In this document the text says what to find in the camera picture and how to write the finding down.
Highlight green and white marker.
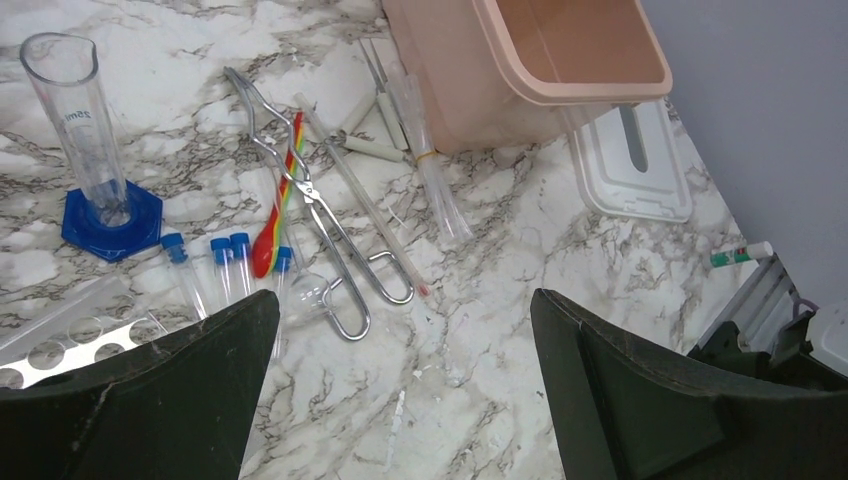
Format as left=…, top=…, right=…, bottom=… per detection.
left=704, top=241, right=774, bottom=269

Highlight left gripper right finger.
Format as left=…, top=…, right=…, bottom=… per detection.
left=531, top=289, right=847, bottom=479

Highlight blue capped test tube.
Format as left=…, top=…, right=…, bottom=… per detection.
left=230, top=232, right=255, bottom=300
left=271, top=246, right=293, bottom=361
left=160, top=233, right=208, bottom=321
left=209, top=237, right=234, bottom=308

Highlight white plastic bin lid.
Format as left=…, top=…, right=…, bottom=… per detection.
left=569, top=100, right=693, bottom=223

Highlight glass thermometer rod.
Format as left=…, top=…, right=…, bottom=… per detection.
left=294, top=92, right=431, bottom=297

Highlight clay pipe triangle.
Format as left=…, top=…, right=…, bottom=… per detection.
left=331, top=39, right=408, bottom=163

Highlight pink plastic bin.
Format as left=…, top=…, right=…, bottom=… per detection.
left=382, top=0, right=673, bottom=154

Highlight clear test tube rack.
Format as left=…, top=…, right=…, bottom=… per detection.
left=1, top=275, right=167, bottom=389

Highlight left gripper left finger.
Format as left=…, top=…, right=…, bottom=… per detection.
left=1, top=290, right=280, bottom=479

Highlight bundle of clear glass tubes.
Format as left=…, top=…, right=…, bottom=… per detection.
left=388, top=62, right=473, bottom=242

